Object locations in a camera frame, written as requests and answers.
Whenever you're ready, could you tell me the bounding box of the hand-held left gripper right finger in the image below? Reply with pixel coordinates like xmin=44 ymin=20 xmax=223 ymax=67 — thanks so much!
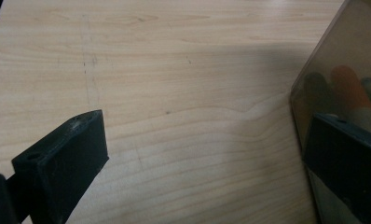
xmin=303 ymin=113 xmax=371 ymax=224

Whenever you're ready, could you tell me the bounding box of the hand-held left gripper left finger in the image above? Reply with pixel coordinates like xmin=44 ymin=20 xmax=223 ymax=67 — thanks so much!
xmin=11 ymin=109 xmax=110 ymax=224

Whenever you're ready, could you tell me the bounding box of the transparent brown storage box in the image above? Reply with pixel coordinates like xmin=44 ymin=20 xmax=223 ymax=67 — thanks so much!
xmin=289 ymin=0 xmax=371 ymax=224

